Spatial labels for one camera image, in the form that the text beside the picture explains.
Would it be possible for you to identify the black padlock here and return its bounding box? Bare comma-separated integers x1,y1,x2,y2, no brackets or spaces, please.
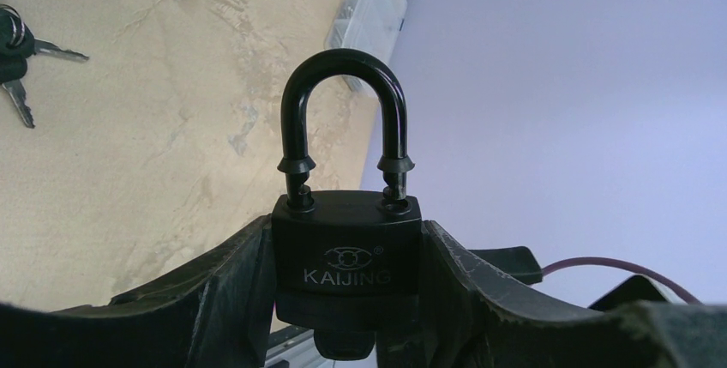
272,48,422,332

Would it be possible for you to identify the black-head key pair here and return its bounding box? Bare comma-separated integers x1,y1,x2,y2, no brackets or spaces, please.
1,4,90,129

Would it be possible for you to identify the clear plastic screw organizer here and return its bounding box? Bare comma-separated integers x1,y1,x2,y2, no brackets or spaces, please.
325,0,407,64

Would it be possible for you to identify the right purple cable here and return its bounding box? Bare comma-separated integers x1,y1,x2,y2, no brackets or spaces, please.
540,256,702,305

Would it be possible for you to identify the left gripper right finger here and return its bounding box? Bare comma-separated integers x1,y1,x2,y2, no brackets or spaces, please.
376,220,726,367

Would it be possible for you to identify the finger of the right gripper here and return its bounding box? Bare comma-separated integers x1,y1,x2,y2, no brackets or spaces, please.
470,246,544,285

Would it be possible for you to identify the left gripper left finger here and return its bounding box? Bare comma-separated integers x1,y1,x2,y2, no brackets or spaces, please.
1,216,275,367

